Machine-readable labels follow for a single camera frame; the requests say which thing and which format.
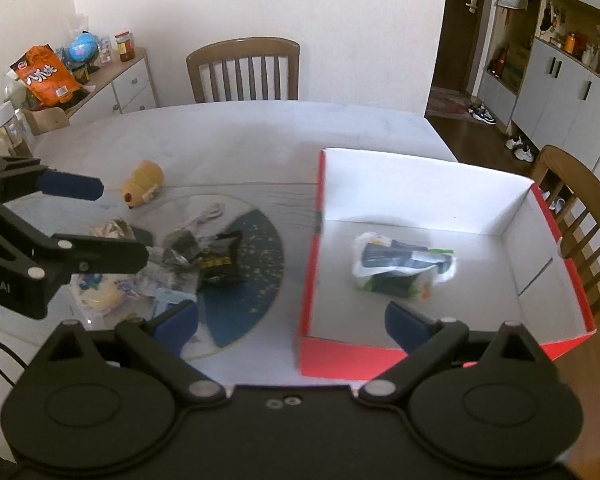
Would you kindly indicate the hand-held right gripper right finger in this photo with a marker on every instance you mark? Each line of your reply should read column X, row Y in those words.
column 402, row 322

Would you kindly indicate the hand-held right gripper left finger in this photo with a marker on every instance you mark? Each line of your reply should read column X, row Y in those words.
column 177, row 321

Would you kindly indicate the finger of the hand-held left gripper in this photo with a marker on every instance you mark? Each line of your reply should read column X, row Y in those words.
column 72, row 186
column 105, row 256

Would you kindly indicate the beige foil snack packet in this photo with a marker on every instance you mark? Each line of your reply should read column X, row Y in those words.
column 111, row 227

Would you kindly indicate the yellow soft toy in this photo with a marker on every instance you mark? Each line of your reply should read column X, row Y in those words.
column 145, row 180

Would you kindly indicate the black gold snack packet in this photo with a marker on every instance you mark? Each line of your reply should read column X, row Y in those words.
column 220, row 260

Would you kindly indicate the red and white cardboard box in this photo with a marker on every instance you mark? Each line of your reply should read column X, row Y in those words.
column 430, row 200

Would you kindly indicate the yellow white packet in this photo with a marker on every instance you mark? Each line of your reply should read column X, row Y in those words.
column 99, row 294

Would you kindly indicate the clear printed plastic packet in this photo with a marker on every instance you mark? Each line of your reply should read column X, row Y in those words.
column 167, row 280

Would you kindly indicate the white green snack packet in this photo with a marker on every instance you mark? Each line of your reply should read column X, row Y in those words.
column 405, row 265

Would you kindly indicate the small cardboard box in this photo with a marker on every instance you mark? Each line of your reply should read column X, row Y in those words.
column 45, row 120

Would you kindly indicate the dark crumpled packet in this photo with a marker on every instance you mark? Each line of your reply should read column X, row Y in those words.
column 180, row 249

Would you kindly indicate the clear jar white lid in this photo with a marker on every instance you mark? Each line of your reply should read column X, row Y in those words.
column 4, row 122

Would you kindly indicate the dark blue round placemat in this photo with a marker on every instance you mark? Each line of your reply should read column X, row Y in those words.
column 260, row 270

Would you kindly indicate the white drawer sideboard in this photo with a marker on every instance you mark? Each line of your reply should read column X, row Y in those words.
column 130, row 90

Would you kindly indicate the orange snack bag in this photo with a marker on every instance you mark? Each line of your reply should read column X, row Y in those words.
column 45, row 77

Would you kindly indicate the blue globe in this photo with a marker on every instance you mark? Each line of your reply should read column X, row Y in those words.
column 82, row 47

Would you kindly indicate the red jar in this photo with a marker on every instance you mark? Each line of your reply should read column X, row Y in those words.
column 125, row 47

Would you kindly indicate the white sneaker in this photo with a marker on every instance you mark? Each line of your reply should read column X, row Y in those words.
column 514, row 141
column 525, row 152

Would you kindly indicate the wooden slat-back chair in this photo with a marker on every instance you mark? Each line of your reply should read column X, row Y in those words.
column 242, row 50
column 565, row 165

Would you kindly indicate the patterned doormat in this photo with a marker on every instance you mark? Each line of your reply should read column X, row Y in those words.
column 447, row 105

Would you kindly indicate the dark sneaker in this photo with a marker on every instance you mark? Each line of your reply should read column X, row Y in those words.
column 475, row 108
column 486, row 115

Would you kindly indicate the red bottle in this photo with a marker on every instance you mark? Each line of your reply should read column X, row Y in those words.
column 502, row 62

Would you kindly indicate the grey hallway cabinet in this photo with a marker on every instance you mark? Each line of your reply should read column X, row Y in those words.
column 560, row 90

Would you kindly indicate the dark wooden door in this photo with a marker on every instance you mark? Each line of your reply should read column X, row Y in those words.
column 460, row 35

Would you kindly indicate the orange bottle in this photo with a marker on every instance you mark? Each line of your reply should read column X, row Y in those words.
column 571, row 42

